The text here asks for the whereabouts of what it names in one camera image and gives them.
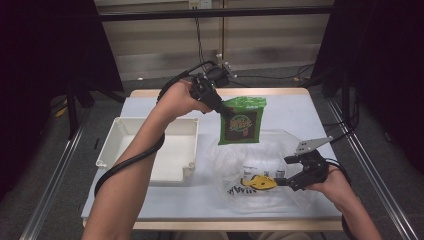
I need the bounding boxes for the metal floor rail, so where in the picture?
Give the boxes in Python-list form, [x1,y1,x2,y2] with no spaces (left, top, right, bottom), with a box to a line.
[327,99,420,240]
[19,108,93,240]

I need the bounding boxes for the person's right hand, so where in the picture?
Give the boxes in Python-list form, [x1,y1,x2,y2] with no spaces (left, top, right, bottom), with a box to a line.
[306,166,352,204]

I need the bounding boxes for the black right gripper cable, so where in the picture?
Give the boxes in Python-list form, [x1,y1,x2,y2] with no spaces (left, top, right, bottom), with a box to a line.
[325,158,356,240]

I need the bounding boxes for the white wall socket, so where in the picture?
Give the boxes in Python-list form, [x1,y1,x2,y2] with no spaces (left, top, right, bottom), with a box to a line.
[188,0,214,10]

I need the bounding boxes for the wooden table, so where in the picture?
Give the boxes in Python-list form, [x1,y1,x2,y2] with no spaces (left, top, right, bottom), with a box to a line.
[82,87,344,232]

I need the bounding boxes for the clear plastic bag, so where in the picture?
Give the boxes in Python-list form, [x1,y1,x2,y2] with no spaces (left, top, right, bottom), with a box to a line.
[205,129,323,214]

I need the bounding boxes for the black horizontal bar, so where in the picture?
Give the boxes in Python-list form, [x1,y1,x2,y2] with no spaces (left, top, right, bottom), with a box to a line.
[99,5,335,23]

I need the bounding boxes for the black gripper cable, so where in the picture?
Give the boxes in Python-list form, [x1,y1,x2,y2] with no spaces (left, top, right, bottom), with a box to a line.
[93,60,218,198]
[325,158,356,240]

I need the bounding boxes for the black hanging cable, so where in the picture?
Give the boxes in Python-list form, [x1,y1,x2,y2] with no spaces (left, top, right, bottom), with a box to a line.
[194,17,315,89]

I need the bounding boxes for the white plastic tray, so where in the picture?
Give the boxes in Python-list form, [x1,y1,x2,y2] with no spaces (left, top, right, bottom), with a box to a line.
[95,116,200,184]

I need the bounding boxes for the person's left hand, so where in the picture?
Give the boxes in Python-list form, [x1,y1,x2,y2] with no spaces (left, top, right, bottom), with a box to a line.
[156,79,213,123]

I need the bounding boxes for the black metal stand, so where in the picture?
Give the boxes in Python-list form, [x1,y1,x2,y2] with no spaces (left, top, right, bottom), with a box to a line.
[65,79,127,140]

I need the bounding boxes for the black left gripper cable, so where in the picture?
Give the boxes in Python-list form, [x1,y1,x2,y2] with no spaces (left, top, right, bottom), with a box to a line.
[93,60,218,198]

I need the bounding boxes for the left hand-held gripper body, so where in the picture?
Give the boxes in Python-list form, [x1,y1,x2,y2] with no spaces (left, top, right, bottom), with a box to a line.
[190,53,233,109]

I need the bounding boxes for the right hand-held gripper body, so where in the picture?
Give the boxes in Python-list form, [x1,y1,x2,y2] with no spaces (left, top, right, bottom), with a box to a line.
[293,135,334,192]

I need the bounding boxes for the black floor cables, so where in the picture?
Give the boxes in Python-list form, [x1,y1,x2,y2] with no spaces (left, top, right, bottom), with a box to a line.
[323,94,363,145]

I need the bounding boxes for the green snack packet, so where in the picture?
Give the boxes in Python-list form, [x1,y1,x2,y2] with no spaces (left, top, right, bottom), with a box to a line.
[218,95,268,146]

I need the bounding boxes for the pale grey table mat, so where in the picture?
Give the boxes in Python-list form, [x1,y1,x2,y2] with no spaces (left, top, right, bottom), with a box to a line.
[81,93,344,221]

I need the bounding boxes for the black curtain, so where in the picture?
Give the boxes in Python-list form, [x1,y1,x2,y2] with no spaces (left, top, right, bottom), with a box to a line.
[0,0,125,201]
[311,0,424,174]

